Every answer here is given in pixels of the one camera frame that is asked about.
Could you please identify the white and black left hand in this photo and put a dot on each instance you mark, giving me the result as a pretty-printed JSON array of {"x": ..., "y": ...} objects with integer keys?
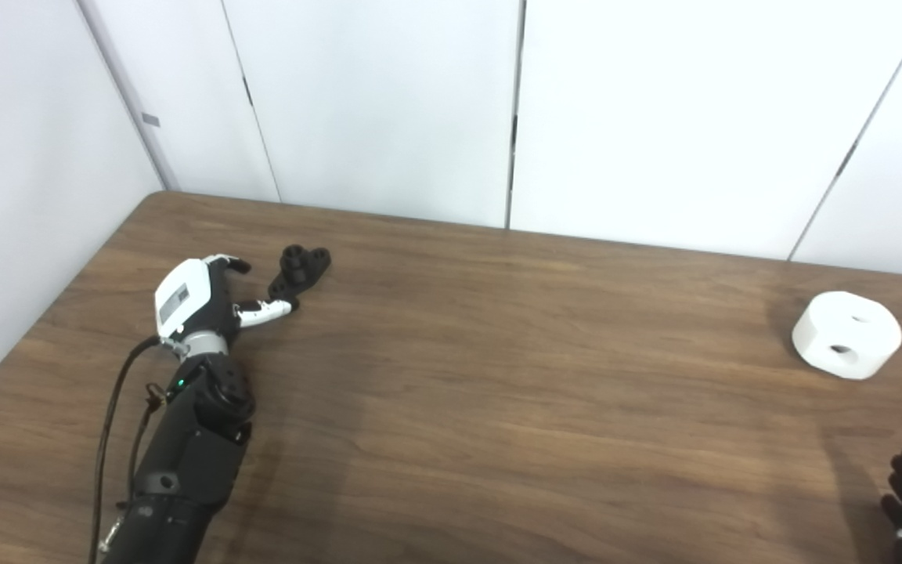
[{"x": 185, "y": 294}]

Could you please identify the black flanged holder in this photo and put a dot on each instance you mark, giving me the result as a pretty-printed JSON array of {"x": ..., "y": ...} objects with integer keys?
[{"x": 300, "y": 270}]

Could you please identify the round white piece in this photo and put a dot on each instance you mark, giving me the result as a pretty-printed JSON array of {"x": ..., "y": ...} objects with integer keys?
[{"x": 835, "y": 329}]

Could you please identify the small grey wall tag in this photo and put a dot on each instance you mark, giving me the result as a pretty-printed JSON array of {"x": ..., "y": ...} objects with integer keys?
[{"x": 151, "y": 119}]

